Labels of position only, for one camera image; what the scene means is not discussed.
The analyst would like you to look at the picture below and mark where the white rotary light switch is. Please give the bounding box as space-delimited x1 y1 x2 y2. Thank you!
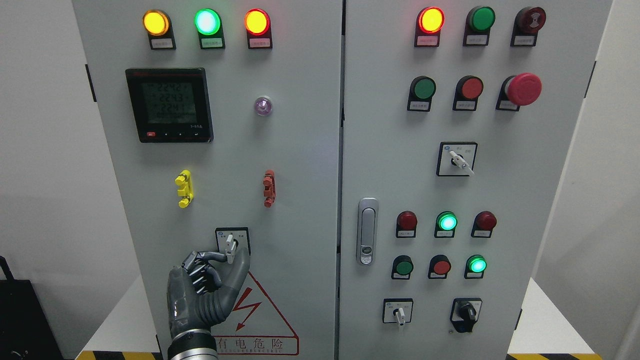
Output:
215 227 251 264

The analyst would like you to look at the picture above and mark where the green lit indicator light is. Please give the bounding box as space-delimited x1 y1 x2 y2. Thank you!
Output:
194 7 226 50

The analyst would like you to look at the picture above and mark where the black bag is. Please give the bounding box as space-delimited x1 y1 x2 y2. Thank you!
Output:
0 256 64 360

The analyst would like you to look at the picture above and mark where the dark red indicator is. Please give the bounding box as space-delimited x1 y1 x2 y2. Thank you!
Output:
470 210 498 239
395 210 418 239

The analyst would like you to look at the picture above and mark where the black selector knob switch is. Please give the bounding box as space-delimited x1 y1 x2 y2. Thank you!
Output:
450 297 483 333

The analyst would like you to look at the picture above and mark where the red lit indicator right door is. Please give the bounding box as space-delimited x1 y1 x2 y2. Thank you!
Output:
414 6 445 48

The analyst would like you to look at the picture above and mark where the white rotary switch right upper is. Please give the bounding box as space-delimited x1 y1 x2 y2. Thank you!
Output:
436 141 478 177

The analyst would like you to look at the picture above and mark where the red-rimmed orange indicator light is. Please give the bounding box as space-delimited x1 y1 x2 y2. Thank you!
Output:
244 8 273 49

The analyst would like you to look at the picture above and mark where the white rotary switch bottom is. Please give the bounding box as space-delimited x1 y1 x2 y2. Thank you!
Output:
382 298 414 328

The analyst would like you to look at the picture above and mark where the red push button lower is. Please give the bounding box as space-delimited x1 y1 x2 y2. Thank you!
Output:
427 254 451 280

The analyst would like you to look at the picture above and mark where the grey electrical control cabinet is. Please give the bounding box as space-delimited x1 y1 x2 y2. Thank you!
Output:
72 0 613 360

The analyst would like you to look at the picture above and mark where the grey robotic left hand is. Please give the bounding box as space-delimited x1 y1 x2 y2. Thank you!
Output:
167 247 250 340

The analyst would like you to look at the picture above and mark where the silver cabinet door handle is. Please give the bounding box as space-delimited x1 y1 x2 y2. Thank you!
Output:
356 197 378 265

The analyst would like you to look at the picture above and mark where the red terminal connector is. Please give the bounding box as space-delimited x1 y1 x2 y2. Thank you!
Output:
262 169 276 208

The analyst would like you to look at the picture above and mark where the dark red buzzer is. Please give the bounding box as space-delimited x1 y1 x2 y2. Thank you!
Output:
510 6 547 47

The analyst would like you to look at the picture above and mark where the yellow terminal connector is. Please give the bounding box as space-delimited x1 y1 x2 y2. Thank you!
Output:
174 169 194 208

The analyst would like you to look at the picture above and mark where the red emergency stop button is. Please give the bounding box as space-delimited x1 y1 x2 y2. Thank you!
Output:
495 72 543 112

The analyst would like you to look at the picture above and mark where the dark red indicator right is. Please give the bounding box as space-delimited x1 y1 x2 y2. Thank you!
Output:
470 210 498 239

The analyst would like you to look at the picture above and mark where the green push button upper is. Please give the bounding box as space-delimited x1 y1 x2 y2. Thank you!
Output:
406 75 437 112

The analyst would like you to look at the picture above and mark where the clear round lamp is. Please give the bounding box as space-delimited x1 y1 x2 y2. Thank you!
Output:
254 95 274 117

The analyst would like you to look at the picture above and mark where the dark red indicator left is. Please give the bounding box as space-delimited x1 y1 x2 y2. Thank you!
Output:
395 210 418 239

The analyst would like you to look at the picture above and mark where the green lit indicator middle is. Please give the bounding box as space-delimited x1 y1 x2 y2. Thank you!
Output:
434 210 458 239

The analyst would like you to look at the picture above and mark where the red push button upper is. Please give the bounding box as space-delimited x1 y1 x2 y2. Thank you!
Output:
452 75 484 112

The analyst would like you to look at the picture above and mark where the black digital power meter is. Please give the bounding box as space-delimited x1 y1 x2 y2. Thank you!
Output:
125 67 214 143

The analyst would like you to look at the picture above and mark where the red electrical warning sticker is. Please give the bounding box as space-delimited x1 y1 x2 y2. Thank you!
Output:
211 273 300 356

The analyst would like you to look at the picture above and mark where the red push button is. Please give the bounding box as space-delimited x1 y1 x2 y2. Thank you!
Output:
452 75 484 112
427 254 451 280

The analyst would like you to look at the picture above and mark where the yellow indicator light top left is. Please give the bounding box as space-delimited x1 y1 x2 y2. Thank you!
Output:
142 9 176 50

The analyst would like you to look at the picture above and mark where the green unlit indicator top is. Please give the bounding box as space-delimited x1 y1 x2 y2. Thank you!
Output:
462 6 496 47

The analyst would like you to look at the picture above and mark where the green lit push button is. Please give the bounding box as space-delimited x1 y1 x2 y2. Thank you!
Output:
464 254 488 280

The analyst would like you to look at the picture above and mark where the green push button lower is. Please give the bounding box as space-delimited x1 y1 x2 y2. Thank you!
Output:
391 254 414 280

